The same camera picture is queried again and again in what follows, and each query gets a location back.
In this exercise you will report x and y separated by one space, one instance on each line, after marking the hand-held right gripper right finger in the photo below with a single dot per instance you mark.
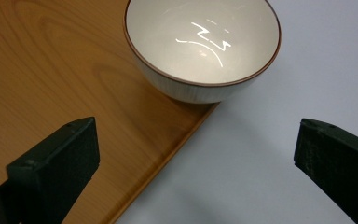
341 168

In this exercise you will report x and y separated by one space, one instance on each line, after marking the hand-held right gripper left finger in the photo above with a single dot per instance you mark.
52 174

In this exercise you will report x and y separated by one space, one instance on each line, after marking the brown wooden tray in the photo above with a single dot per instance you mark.
59 68

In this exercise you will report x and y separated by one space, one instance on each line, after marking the white bowl with brown rim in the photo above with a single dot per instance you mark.
199 53

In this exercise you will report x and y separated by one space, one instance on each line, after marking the white board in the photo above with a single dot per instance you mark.
307 87

